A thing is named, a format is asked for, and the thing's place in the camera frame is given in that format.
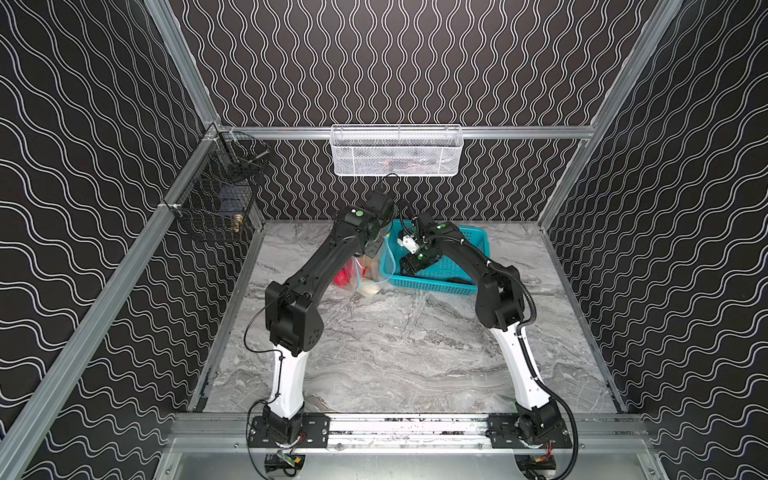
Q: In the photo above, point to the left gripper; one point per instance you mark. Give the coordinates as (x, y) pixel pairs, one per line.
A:
(372, 241)

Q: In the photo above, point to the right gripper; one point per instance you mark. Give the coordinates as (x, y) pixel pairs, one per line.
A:
(417, 261)

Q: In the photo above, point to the clear zip top bag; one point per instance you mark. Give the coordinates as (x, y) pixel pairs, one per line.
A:
(369, 269)

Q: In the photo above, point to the dark red apple toy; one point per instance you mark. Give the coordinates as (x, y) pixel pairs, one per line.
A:
(344, 277)

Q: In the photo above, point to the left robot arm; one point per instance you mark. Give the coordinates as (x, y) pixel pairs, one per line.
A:
(292, 318)

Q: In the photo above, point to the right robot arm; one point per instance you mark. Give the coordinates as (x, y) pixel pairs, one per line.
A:
(506, 308)

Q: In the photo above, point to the teal plastic basket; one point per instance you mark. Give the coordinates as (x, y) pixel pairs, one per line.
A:
(432, 279)

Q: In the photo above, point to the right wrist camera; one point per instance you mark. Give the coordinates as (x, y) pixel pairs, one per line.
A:
(409, 243)

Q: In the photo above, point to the clear wall basket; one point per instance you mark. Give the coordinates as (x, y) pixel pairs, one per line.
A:
(403, 150)

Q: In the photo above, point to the black wire wall basket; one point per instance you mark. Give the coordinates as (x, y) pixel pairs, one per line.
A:
(217, 204)

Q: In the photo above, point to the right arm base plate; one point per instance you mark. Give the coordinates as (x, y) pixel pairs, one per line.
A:
(510, 431)

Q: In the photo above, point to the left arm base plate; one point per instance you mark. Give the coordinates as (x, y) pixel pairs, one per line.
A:
(305, 430)

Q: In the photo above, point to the aluminium front rail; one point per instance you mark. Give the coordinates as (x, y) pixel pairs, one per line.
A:
(406, 446)

